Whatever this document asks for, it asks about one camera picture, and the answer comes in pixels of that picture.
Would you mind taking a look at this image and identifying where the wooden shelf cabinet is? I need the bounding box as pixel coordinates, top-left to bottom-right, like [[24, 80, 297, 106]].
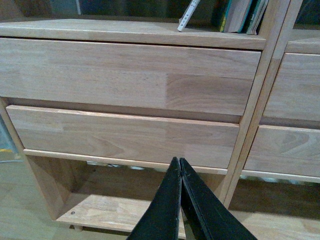
[[0, 0, 292, 233], [221, 0, 320, 206]]

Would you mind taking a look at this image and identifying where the right cabinet upper drawer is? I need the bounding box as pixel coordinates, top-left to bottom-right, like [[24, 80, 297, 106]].
[[263, 53, 320, 121]]

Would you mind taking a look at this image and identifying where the right wooden shelf cabinet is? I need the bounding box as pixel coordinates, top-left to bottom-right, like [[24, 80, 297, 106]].
[[221, 0, 320, 206]]

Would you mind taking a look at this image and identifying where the green cover book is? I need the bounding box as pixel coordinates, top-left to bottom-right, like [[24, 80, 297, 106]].
[[219, 0, 253, 33]]

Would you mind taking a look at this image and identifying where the thin teal book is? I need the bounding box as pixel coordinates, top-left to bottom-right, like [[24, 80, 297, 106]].
[[245, 0, 269, 35]]

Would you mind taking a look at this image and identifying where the right cabinet lower drawer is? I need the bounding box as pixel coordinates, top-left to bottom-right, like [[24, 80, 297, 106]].
[[244, 125, 320, 177]]

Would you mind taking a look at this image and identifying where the left wooden shelf cabinet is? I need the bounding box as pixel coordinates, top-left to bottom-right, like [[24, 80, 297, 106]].
[[0, 0, 292, 233]]

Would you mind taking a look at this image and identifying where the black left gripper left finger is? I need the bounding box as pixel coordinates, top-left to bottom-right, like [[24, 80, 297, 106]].
[[127, 157, 182, 240]]

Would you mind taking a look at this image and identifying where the left cabinet upper drawer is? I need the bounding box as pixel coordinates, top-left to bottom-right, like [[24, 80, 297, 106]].
[[0, 38, 261, 116]]

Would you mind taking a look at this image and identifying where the cabinet drawer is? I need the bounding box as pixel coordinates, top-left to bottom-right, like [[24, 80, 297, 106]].
[[6, 105, 239, 169], [263, 53, 320, 121], [244, 125, 320, 177], [0, 38, 261, 116]]

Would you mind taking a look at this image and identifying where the left cabinet lower drawer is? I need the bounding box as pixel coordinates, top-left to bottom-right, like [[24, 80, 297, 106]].
[[6, 105, 239, 169]]

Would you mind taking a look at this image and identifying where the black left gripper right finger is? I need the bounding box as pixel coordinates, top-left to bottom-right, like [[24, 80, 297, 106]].
[[179, 158, 256, 240]]

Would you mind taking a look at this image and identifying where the thin white book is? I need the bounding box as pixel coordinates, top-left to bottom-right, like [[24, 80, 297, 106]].
[[177, 0, 200, 32]]

